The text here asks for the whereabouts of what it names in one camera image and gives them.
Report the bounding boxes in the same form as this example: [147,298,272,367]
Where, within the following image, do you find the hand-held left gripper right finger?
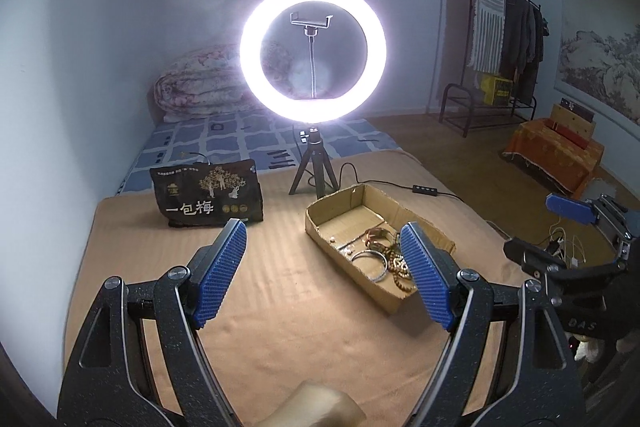
[398,221,587,427]

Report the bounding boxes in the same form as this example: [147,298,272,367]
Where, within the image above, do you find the dark hanging clothes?
[500,0,550,82]

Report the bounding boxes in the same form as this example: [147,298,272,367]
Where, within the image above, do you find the white cables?
[547,227,588,268]

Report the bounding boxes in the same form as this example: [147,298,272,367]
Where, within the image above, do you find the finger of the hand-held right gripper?
[546,194,640,258]
[504,237,640,343]

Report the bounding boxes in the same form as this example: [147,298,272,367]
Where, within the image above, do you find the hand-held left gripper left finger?
[56,218,249,427]

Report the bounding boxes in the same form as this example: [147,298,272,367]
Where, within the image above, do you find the person's left hand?
[260,383,367,427]

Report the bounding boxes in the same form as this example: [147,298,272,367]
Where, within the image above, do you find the brown wooden bead necklace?
[385,243,418,294]

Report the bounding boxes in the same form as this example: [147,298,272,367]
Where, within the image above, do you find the cardboard box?
[305,183,457,315]

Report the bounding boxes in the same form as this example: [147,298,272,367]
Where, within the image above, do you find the white striped cloth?
[470,0,507,72]

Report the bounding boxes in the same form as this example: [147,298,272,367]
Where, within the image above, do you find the black shoe rack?
[440,83,538,138]

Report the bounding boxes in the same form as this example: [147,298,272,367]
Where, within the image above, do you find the ring light on tripod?
[240,0,388,200]

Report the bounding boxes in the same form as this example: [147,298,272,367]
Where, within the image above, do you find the orange cloth covered stand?
[502,118,606,200]

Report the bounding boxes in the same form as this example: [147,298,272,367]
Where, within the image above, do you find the landscape wall scroll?
[552,0,640,128]

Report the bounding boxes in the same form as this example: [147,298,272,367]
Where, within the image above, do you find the tan box with dark lid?
[547,98,597,142]

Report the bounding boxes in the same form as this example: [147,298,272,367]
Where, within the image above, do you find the yellow box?
[480,74,515,105]

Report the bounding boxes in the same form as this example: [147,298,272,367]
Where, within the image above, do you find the blue bangle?
[351,248,390,283]

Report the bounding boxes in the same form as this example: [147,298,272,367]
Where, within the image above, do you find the black clothes rack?
[462,0,546,108]

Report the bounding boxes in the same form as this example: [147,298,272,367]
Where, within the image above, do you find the folded floral quilt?
[152,43,296,124]

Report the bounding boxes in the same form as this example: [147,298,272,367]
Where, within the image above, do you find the black snack bag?
[150,159,265,229]

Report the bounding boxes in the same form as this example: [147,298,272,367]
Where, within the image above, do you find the black power cable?
[330,163,463,200]

